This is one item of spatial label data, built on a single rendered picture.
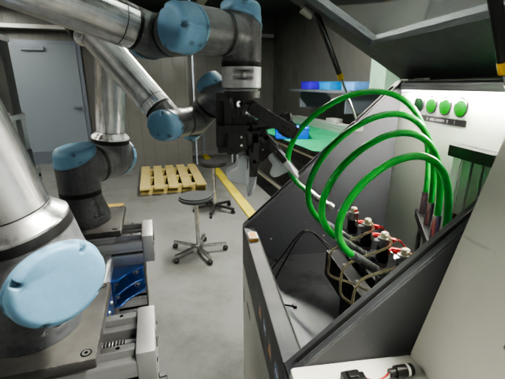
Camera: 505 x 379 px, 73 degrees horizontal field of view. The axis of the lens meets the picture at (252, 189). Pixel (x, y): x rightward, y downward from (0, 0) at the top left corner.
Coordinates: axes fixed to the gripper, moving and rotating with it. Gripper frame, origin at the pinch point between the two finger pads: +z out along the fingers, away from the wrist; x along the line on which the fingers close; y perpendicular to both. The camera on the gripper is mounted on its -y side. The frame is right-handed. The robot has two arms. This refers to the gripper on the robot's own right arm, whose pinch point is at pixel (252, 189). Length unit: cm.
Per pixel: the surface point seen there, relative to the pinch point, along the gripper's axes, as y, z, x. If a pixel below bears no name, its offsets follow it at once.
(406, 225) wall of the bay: -57, 25, -30
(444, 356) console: -26.2, 19.5, 29.3
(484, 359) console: -27.3, 15.0, 34.8
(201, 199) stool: 14, 68, -197
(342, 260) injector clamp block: -26.1, 24.5, -10.5
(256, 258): -4.1, 27.5, -20.4
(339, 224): -14.4, 3.6, 12.6
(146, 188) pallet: 88, 109, -378
